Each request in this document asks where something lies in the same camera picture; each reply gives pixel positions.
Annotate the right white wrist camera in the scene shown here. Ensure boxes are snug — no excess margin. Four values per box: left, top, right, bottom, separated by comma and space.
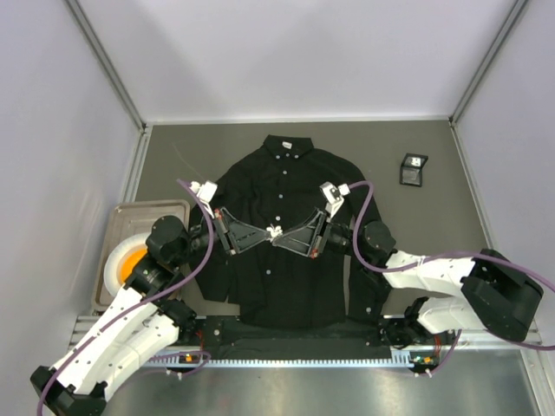
320, 182, 350, 219

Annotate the grey metal tray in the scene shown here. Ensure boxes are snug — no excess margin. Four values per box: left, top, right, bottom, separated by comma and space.
91, 199, 191, 312

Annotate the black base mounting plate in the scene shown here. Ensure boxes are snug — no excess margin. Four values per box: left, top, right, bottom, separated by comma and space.
174, 315, 454, 359

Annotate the purple cable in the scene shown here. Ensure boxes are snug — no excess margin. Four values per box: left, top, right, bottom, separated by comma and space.
35, 178, 216, 416
346, 179, 555, 379

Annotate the white bowl orange inside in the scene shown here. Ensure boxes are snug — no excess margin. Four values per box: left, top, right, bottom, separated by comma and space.
103, 232, 149, 296

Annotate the aluminium frame rail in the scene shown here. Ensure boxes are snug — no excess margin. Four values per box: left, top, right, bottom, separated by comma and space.
69, 315, 525, 350

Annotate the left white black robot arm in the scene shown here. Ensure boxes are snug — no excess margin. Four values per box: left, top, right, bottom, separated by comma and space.
30, 208, 282, 415

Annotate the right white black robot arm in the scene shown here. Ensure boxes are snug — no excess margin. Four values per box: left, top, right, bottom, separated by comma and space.
268, 211, 544, 346

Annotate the black button-up shirt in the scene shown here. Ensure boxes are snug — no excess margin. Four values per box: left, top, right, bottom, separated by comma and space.
196, 135, 382, 329

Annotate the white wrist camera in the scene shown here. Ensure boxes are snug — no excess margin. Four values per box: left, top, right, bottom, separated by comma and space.
320, 182, 350, 219
189, 180, 218, 204

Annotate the grey slotted cable duct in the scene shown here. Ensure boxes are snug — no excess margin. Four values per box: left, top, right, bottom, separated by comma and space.
144, 350, 438, 368

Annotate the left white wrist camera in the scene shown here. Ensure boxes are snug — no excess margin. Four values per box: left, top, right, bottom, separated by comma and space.
189, 180, 218, 204

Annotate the small black open box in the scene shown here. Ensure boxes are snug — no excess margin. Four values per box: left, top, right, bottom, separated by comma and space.
399, 153, 428, 187

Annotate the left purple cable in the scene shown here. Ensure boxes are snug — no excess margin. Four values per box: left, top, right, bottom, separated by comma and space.
35, 178, 216, 416

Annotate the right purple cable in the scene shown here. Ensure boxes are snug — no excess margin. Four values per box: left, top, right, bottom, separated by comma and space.
346, 179, 555, 379

